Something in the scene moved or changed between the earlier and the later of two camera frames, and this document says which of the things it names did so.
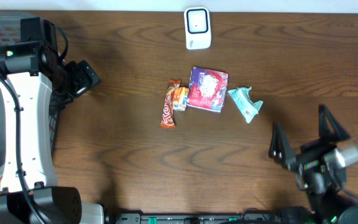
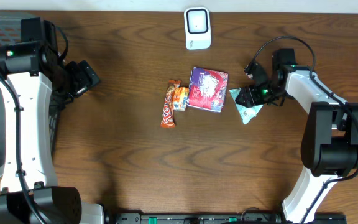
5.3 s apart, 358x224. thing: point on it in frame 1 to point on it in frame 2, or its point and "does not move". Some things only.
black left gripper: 84,79 does not move
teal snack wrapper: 247,107 does not move
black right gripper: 311,155 to 250,96
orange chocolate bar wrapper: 168,121 does not move
